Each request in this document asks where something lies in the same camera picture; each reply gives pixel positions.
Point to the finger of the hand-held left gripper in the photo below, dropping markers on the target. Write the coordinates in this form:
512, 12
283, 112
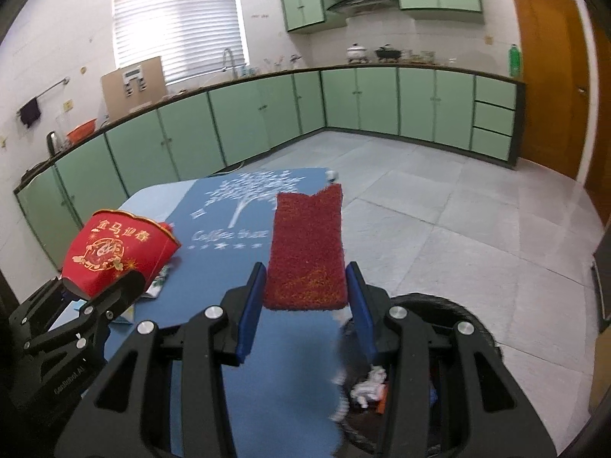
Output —
119, 293
38, 310

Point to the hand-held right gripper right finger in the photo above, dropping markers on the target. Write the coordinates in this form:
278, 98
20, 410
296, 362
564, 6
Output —
361, 312

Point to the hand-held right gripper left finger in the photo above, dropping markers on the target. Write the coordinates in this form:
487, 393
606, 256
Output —
250, 315

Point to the green white carton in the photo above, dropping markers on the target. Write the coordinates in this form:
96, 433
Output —
157, 286

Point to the red gold paper bucket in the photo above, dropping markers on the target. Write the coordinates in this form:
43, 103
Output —
110, 248

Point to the white tissue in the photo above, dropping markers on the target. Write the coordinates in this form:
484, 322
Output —
365, 389

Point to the dark red pile mat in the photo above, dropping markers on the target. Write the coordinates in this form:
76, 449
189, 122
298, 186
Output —
305, 248

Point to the black trash bin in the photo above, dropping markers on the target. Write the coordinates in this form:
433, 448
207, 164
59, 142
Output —
448, 303

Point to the light blue packet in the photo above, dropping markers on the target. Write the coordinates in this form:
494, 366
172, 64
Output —
125, 316

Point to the red crumpled wrapper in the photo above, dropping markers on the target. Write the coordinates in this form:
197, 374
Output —
165, 225

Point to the blue tree print table mat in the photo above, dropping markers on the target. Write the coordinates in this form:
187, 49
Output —
229, 229

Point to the red plastic basin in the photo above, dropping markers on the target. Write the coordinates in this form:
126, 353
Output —
82, 131

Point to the green base cabinet unit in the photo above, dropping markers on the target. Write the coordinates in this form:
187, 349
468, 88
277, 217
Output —
191, 129

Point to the dark hanging towel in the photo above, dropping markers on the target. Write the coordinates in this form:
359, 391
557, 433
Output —
30, 112

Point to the brown cardboard box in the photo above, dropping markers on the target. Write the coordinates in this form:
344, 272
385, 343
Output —
114, 95

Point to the black glass-front cabinet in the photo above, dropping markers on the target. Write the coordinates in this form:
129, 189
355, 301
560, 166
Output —
602, 267

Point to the metal kitchen faucet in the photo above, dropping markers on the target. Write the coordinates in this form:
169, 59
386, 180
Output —
230, 59

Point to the white cooking pot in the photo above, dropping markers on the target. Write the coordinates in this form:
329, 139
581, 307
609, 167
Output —
357, 53

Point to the black wok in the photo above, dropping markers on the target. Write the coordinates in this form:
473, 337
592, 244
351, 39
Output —
386, 53

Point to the white window blind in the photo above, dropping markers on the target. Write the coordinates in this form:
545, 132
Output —
176, 24

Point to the green plastic bottle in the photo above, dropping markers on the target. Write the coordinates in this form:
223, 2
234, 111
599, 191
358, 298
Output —
515, 62

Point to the closed wooden door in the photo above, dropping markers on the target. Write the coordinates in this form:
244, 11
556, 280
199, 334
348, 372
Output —
549, 81

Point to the range hood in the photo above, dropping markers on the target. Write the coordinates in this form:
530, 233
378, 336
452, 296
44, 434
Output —
363, 4

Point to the metal towel rail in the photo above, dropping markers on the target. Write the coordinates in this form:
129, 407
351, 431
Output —
47, 89

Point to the wooden door with frame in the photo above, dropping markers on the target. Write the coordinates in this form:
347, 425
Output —
602, 114

